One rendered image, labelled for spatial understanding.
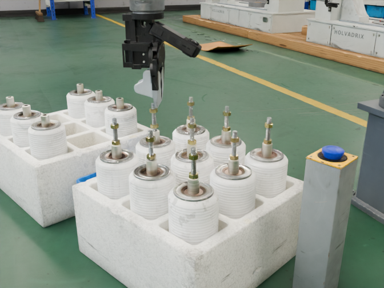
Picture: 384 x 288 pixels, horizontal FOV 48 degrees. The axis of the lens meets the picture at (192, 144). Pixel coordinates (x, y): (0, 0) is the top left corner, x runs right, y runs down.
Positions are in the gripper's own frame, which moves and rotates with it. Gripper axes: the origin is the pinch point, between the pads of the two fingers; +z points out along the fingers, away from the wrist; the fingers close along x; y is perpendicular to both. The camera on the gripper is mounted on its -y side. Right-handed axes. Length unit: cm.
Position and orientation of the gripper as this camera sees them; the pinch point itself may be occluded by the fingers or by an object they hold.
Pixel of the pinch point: (159, 102)
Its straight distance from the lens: 100.8
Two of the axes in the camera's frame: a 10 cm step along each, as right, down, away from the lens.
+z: 0.0, 9.3, 3.7
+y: -9.9, -0.5, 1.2
